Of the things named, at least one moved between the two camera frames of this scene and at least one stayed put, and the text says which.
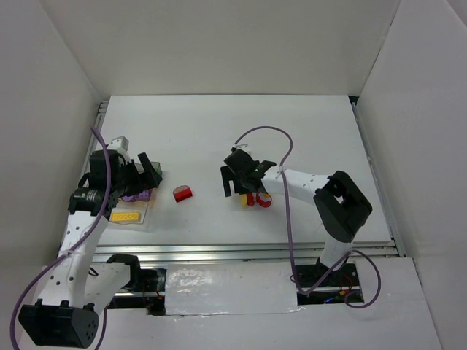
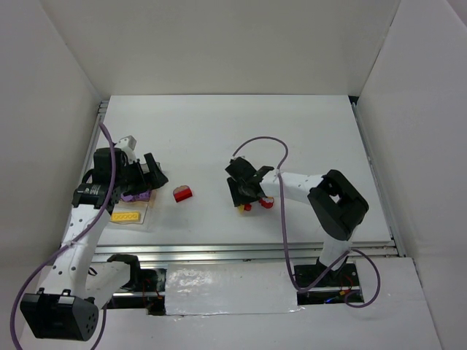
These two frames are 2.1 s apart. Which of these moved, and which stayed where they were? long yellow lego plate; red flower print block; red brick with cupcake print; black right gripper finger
Moved: black right gripper finger
Stayed: red flower print block; long yellow lego plate; red brick with cupcake print
